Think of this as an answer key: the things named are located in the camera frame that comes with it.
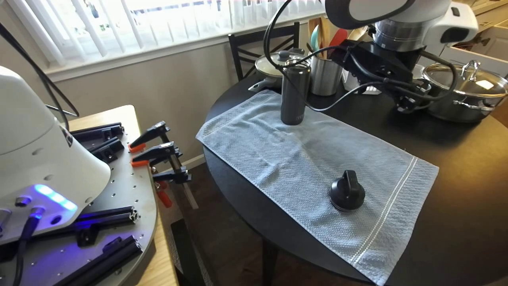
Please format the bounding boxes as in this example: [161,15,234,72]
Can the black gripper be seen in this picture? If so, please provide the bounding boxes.
[344,42,434,114]

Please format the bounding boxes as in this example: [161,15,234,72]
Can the black flask lid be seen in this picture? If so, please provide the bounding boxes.
[329,171,366,210]

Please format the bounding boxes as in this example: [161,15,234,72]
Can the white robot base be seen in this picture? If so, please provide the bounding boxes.
[0,67,112,245]

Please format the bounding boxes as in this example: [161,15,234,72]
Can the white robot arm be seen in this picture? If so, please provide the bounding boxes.
[326,0,478,114]

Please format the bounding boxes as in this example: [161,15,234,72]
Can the grey metal flask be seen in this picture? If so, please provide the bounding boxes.
[280,50,312,126]

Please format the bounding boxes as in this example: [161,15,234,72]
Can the pan with glass lid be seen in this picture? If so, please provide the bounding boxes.
[248,56,283,93]

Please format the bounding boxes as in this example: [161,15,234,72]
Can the steel utensil holder cup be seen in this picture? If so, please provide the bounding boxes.
[312,58,342,98]

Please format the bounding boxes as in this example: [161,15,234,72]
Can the teal spatula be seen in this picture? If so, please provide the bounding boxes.
[310,25,320,53]

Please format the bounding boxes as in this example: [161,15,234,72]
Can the light blue towel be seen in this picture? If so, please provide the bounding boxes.
[197,91,439,285]

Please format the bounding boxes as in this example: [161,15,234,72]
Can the black metal chair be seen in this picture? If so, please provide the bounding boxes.
[229,23,301,82]

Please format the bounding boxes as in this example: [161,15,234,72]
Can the round black table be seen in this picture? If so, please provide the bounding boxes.
[205,96,508,286]

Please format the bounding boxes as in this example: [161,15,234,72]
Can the black orange clamp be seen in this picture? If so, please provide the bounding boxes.
[131,142,199,210]
[129,121,170,155]

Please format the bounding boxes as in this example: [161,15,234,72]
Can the white window blinds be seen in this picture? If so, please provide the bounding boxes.
[5,0,328,69]

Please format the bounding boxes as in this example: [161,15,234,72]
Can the wooden board with clamps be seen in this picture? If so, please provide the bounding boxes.
[0,104,182,286]

